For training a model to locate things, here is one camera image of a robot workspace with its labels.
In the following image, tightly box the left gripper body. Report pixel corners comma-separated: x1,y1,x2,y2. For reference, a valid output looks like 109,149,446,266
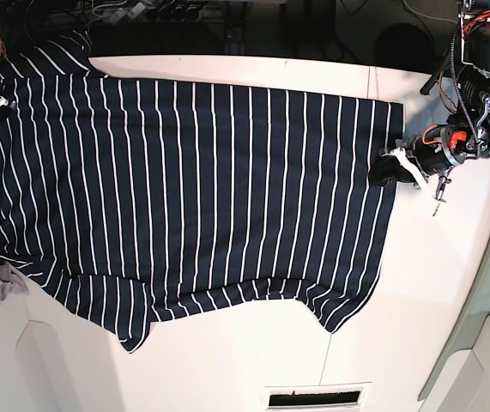
379,124,473,202

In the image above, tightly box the navy white striped t-shirt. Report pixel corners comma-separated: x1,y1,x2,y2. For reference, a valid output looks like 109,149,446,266
0,33,404,352

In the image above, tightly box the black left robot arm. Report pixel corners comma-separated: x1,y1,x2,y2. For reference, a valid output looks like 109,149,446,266
369,1,490,203

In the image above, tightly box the white bin left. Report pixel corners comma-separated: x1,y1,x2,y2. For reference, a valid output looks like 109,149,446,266
0,280,82,411

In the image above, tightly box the black cable sleeve right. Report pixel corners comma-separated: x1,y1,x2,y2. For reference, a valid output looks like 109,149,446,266
419,46,454,96

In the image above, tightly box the white cables background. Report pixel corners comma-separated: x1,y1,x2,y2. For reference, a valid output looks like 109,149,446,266
341,0,460,27

